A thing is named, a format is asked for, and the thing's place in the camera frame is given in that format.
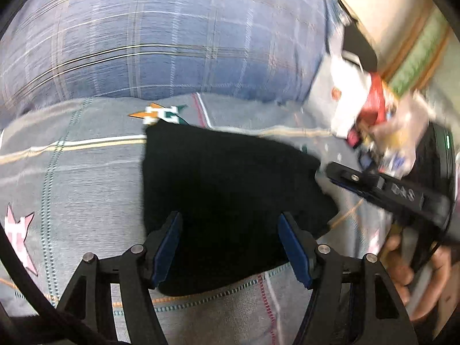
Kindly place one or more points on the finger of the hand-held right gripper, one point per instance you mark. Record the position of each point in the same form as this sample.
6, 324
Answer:
359, 180

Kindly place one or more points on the blue plaid pillow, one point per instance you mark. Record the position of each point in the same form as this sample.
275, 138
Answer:
158, 36

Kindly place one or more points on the grey patterned blanket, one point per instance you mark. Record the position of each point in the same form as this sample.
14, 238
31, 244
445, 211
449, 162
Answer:
90, 194

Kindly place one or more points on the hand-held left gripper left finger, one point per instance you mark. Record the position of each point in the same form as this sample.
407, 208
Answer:
166, 248

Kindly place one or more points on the red snack packet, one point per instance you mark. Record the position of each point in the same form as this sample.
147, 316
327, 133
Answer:
372, 106

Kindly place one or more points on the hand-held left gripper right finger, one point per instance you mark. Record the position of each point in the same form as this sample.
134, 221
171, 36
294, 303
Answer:
294, 249

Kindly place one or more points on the person's right hand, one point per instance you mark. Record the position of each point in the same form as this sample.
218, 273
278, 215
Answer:
406, 273

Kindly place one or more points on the clear plastic bag of snacks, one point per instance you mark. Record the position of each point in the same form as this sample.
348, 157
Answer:
399, 140

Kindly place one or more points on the black pants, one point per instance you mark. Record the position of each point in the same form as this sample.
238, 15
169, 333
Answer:
222, 201

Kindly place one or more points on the white plastic bag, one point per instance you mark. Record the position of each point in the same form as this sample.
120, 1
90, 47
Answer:
346, 90

